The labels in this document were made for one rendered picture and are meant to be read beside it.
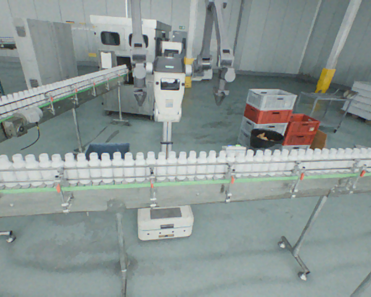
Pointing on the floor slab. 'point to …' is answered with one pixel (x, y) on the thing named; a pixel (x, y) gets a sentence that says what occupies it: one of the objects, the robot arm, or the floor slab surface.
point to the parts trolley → (326, 107)
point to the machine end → (112, 26)
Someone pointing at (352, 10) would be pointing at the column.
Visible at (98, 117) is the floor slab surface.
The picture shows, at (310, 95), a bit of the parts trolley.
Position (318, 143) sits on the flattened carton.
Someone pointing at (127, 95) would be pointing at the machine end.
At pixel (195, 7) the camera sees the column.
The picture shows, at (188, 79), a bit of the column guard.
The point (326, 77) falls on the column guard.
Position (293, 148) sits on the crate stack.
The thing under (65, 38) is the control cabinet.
